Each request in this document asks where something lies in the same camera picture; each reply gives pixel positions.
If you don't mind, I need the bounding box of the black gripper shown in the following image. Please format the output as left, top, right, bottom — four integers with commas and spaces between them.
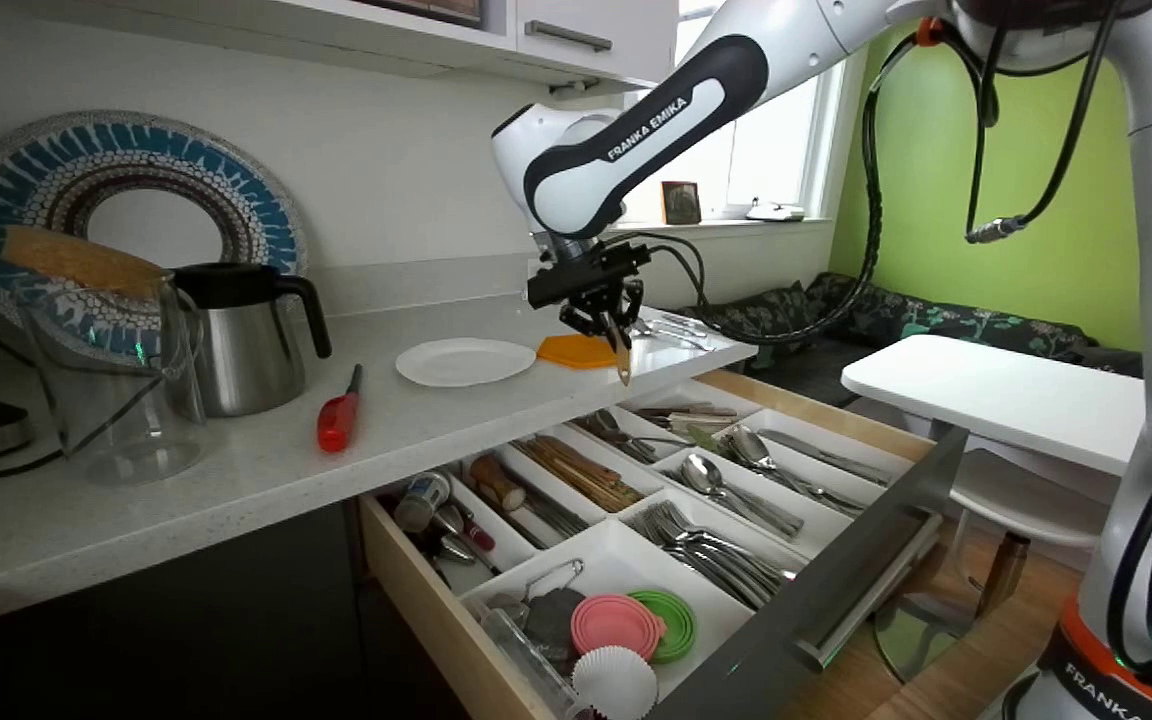
557, 273, 650, 354

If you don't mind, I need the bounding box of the wooden handled kitchen brush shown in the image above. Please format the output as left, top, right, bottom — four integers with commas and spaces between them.
613, 325, 644, 393

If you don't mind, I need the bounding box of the wooden drawer dark front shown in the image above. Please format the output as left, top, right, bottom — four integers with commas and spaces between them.
354, 365, 974, 720

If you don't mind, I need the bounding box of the brown framed picture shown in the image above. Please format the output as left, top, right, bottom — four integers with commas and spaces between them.
659, 177, 708, 229

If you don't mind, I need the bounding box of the white paper plate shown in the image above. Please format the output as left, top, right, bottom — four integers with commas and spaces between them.
392, 337, 540, 393

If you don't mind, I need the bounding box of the steel tablespoon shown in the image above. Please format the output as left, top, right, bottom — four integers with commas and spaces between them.
676, 454, 809, 539

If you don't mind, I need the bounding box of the steel teaspoon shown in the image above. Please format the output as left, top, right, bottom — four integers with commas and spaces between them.
722, 430, 860, 516

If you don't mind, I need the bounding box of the bright window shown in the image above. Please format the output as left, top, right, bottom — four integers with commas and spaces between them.
622, 0, 860, 233

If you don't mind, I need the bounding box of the steel fork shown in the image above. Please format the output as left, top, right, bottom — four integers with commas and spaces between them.
641, 500, 801, 611

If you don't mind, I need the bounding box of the steel table knife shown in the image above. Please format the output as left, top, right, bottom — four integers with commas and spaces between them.
770, 430, 893, 492

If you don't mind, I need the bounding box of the dark floral cushion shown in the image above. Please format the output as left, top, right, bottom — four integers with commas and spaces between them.
691, 273, 1147, 383

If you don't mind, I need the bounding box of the pink silicone lid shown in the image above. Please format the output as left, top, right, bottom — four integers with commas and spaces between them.
570, 591, 670, 663

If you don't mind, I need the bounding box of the grey felt pad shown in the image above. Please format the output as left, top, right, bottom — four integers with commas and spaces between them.
521, 586, 591, 660

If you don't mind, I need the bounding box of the green silicone lid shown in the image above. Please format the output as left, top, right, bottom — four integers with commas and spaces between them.
627, 586, 700, 669

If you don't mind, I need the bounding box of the white cutlery organizer tray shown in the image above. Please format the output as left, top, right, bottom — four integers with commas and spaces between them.
382, 377, 900, 720

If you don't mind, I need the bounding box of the steel coffee carafe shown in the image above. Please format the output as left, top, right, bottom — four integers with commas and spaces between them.
169, 261, 337, 419

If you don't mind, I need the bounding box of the white side table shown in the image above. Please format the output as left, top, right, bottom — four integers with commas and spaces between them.
835, 334, 1152, 551

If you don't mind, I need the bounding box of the clear glass jar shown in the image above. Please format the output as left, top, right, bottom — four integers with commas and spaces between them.
7, 263, 214, 489

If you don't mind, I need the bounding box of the dark lower cabinet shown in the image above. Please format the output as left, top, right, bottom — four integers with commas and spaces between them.
0, 498, 472, 720

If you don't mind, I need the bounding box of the wooden jar lid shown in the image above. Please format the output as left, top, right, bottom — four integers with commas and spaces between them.
0, 226, 169, 306

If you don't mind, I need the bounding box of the blue patterned decorative plate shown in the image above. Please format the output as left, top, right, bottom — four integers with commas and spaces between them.
0, 107, 311, 377

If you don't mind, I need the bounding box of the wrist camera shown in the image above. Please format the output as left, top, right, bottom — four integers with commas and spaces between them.
527, 245, 650, 313

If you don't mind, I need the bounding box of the wooden handled knife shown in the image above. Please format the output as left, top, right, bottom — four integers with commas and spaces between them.
521, 434, 644, 516

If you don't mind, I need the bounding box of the white wall cabinet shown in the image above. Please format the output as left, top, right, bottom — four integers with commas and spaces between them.
11, 0, 684, 93

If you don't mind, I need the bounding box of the metal wire utensil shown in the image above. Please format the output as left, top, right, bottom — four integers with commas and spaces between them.
489, 556, 591, 611

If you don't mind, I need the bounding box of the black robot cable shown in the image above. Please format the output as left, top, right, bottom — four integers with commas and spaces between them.
613, 0, 1152, 674

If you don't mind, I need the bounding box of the red handled knife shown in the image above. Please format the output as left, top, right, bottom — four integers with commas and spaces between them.
311, 360, 369, 459

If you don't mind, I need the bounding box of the metal cabinet handle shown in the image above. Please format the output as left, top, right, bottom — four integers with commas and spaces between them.
521, 15, 617, 55

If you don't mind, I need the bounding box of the metal drawer handle bar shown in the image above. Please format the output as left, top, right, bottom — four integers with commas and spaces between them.
794, 504, 948, 674

